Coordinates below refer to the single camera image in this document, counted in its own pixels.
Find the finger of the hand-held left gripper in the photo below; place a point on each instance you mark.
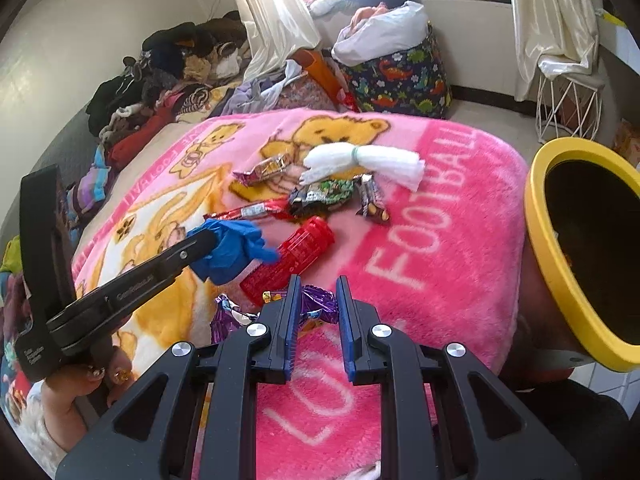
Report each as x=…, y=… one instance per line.
x=192, y=247

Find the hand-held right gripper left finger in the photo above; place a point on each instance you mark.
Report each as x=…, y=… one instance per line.
x=294, y=330

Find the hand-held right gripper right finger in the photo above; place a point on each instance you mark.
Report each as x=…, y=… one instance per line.
x=346, y=330

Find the purple foil wrapper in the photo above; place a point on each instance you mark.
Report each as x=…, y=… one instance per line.
x=312, y=305

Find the blue rubber glove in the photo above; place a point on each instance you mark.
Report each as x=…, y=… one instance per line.
x=235, y=250

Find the long red wrapper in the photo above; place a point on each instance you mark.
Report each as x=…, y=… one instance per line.
x=250, y=208

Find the red cylindrical tube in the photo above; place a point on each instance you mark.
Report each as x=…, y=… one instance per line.
x=295, y=255

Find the brown gold candy wrapper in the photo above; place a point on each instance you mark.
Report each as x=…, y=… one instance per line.
x=267, y=167

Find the brown snack bar wrapper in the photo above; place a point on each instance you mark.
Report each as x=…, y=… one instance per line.
x=372, y=202

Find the green black snack wrapper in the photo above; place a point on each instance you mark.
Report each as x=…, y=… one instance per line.
x=320, y=195

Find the white foam fruit net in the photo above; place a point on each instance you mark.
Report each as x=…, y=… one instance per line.
x=380, y=162

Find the yellow-rimmed bin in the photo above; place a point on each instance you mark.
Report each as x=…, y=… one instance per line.
x=536, y=230

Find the person's left hand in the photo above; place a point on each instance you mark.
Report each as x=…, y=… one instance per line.
x=65, y=400

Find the purple striped cloth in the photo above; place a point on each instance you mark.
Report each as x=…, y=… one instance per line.
x=95, y=180

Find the pink bear printed blanket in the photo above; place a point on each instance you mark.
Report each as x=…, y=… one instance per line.
x=440, y=260

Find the red cloth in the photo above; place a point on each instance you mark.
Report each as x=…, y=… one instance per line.
x=135, y=145

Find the lilac and white clothes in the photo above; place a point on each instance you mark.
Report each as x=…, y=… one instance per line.
x=250, y=95

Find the floral fabric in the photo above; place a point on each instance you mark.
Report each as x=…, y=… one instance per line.
x=305, y=92

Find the pile of dark clothes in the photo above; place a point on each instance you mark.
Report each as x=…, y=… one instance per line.
x=170, y=50

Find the orange shopping bag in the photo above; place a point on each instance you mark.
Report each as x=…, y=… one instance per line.
x=325, y=72

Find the cream satin curtain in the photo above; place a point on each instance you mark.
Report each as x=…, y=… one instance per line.
x=550, y=15
x=270, y=10

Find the dinosaur print fabric basket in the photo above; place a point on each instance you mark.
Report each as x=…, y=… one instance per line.
x=400, y=85

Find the white cloth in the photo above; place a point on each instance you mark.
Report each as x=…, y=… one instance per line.
x=322, y=5

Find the white plastic bag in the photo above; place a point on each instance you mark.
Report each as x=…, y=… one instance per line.
x=385, y=35

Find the orange printed box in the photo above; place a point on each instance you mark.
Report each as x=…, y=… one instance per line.
x=627, y=140

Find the white desk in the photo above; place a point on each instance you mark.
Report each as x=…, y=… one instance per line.
x=627, y=55

